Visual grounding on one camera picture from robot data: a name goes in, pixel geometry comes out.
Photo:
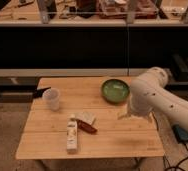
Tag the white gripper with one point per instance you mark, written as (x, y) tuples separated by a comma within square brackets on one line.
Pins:
[(123, 115)]

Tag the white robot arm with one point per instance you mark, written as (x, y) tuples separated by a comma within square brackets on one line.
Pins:
[(147, 92)]

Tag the green bowl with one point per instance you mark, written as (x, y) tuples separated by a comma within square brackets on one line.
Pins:
[(115, 91)]

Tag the white folded packet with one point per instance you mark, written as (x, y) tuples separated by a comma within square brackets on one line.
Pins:
[(86, 117)]

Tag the dark red packet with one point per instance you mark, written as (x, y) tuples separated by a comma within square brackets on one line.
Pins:
[(86, 127)]

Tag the white rectangular box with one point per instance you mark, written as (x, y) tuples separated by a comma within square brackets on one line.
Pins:
[(72, 144)]

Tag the black pedal box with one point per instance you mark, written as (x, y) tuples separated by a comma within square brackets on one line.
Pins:
[(181, 134)]

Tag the wooden folding table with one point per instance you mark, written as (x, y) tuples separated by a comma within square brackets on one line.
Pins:
[(44, 135)]

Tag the clear plastic cup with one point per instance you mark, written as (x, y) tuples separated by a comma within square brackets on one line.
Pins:
[(52, 98)]

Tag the long workbench shelf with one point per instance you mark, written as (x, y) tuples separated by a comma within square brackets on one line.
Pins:
[(93, 13)]

